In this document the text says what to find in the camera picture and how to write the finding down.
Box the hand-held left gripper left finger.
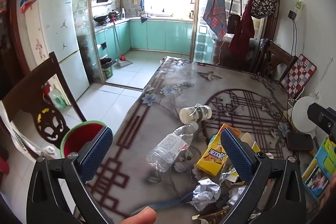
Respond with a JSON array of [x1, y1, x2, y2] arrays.
[[26, 126, 114, 224]]

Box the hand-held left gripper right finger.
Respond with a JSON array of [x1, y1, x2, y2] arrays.
[[220, 127, 307, 224]]

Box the red bin with green rim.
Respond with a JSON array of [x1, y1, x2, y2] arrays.
[[60, 120, 107, 161]]

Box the yellow carton box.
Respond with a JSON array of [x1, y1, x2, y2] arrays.
[[196, 123, 242, 177]]

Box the white paper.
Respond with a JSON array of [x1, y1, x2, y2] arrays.
[[192, 178, 221, 211], [227, 185, 247, 206]]

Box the clear plastic bottle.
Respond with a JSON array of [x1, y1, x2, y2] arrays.
[[146, 122, 199, 173]]

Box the person's left hand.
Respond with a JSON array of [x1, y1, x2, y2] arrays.
[[123, 207, 157, 224]]

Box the white round fan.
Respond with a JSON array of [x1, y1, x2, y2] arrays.
[[292, 96, 319, 139]]

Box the cream paper scrap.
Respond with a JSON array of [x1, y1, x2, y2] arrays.
[[240, 132, 261, 153]]

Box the silver foil wrapper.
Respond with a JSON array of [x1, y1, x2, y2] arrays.
[[219, 169, 239, 184]]

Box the checkered seat cushion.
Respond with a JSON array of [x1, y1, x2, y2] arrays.
[[287, 54, 317, 99]]

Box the white paper cup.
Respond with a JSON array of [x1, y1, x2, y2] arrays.
[[179, 103, 213, 125]]

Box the colourful toy box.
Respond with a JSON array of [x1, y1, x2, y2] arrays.
[[301, 135, 336, 201]]

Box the brown carton piece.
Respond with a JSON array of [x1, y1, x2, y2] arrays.
[[197, 207, 231, 224]]

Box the green detergent bottle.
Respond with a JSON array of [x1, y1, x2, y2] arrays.
[[50, 85, 66, 110]]

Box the yellow toy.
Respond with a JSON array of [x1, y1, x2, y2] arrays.
[[37, 108, 50, 122]]

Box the wooden chair with cushion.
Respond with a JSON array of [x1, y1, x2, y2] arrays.
[[252, 40, 298, 83]]

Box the green kitchen waste bin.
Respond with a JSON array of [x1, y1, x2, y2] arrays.
[[100, 57, 114, 79]]

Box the floral tablecloth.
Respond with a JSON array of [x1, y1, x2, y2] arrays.
[[75, 56, 336, 224]]

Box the carved dark wooden chair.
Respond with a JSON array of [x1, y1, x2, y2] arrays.
[[0, 52, 87, 159]]

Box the grey dustpan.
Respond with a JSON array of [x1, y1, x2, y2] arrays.
[[117, 56, 133, 67]]

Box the red hanging garment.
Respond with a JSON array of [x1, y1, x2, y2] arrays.
[[228, 0, 256, 54]]

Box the red mop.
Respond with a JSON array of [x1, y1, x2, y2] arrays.
[[110, 16, 126, 60]]

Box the black hanging bag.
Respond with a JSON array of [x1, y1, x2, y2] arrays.
[[227, 13, 241, 35]]

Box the black white lettered bag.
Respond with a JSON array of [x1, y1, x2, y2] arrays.
[[251, 0, 278, 19]]

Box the white refrigerator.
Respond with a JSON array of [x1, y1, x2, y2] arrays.
[[25, 0, 90, 106]]

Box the teal lower kitchen cabinets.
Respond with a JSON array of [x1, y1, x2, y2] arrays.
[[94, 18, 195, 62]]

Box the plaid hanging cloth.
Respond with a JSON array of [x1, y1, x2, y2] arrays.
[[202, 0, 228, 42]]

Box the blue and red box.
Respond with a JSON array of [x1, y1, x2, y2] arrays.
[[21, 0, 38, 13]]

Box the black charger cable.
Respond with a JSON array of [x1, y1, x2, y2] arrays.
[[291, 19, 300, 56]]

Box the blue strap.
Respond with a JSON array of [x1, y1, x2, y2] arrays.
[[131, 193, 195, 216]]

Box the wooden door frame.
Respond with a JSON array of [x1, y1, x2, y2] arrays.
[[0, 0, 30, 88]]

